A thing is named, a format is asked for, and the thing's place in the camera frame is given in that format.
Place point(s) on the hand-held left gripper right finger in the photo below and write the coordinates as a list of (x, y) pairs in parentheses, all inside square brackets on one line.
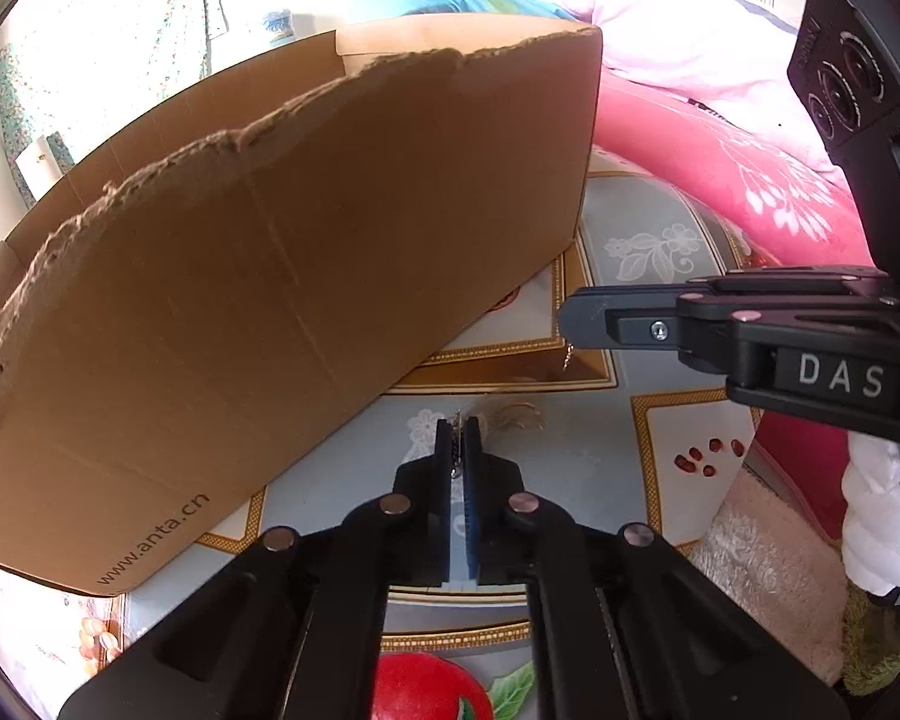
[(474, 532)]

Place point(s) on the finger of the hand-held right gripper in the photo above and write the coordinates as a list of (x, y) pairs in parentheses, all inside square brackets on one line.
[(622, 319), (810, 289)]

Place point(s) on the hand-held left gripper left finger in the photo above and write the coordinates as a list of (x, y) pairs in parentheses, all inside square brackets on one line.
[(442, 510)]

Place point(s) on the brown cardboard box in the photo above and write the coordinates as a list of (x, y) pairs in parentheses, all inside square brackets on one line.
[(270, 315)]

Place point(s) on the person's right hand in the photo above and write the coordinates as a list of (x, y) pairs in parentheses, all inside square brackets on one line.
[(881, 540)]

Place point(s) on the pink floral quilt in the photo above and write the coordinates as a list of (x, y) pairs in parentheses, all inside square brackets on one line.
[(682, 150)]

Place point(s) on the light pink patterned duvet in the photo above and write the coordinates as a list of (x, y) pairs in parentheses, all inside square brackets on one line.
[(667, 22)]

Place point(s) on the white fleece cloth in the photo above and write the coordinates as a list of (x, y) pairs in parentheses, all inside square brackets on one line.
[(765, 562)]

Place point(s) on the green fuzzy cloth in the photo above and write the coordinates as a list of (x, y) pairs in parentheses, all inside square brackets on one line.
[(877, 645)]

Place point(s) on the blue water jug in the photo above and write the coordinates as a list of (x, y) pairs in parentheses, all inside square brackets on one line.
[(277, 26)]

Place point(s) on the green floral hanging cloth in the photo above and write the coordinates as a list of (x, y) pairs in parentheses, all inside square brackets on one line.
[(120, 52)]

